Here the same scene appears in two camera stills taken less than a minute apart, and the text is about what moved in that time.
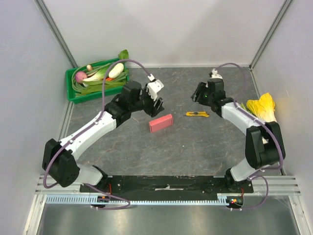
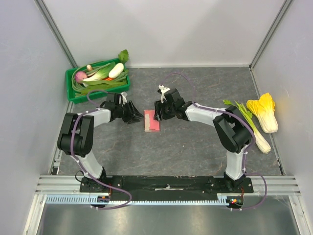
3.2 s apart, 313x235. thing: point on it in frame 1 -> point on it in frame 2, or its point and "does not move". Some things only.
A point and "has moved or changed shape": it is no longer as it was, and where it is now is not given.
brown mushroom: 89,67 does not move
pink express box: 161,122 has moved or changed shape
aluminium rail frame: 279,184 does not move
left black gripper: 153,111 -> 132,112
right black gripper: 198,92 -> 161,110
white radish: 117,70 does not move
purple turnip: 80,75 does not move
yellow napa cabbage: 263,108 does not move
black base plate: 167,186 does not move
